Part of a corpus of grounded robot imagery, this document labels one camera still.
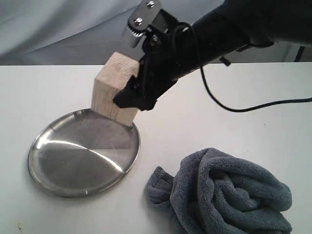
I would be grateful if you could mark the black stand pole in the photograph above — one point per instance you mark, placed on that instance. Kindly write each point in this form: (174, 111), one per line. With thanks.
(299, 54)

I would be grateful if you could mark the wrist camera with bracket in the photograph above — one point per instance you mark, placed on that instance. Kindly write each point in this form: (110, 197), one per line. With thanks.
(147, 14)

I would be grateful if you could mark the grey fluffy towel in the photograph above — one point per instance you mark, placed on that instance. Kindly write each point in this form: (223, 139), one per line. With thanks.
(216, 193)

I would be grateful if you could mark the round stainless steel plate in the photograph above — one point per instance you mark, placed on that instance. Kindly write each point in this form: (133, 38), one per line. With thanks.
(82, 153)

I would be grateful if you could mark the light wooden block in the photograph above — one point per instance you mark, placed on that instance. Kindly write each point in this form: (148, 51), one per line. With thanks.
(111, 79)

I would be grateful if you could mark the grey backdrop sheet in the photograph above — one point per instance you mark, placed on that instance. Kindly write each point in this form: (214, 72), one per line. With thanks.
(87, 32)

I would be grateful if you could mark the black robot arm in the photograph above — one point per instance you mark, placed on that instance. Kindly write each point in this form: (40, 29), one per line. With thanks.
(237, 25)

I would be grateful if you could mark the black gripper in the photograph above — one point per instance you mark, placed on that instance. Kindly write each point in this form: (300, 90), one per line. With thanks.
(168, 56)

